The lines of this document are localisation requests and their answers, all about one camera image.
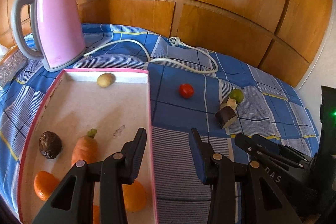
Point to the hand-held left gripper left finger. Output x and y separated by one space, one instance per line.
136 155

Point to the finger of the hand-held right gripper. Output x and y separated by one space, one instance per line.
273 146
246 144

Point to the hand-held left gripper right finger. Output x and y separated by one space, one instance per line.
197 155

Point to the large eggplant chunk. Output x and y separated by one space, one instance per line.
225 116

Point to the orange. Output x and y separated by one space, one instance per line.
135 196
44 184
95 213

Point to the small eggplant piece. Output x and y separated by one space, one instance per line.
228 103

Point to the green round fruit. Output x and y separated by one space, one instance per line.
236 95

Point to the pink rimmed white tray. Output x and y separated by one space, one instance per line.
118 108

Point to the carrot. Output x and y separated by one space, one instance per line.
85 149

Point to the red tomato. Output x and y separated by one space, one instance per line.
186 90

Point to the small yellow potato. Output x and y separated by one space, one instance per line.
105 80

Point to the dark wrinkled round fruit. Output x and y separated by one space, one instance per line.
50 145

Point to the pink electric kettle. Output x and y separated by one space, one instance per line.
57 24

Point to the silver embossed tissue box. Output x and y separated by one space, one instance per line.
10 66

